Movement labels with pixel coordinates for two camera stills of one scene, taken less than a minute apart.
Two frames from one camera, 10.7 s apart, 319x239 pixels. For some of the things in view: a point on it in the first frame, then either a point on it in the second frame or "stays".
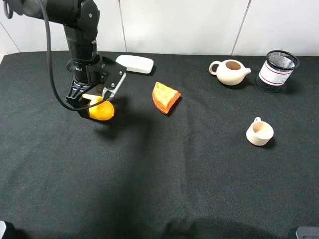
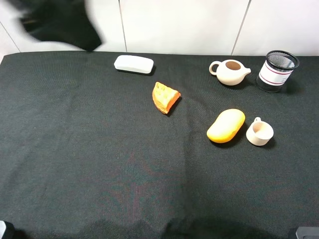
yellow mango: (103, 111) to (226, 125)
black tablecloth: (193, 150) stays
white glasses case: (135, 64) stays
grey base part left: (3, 227) stays
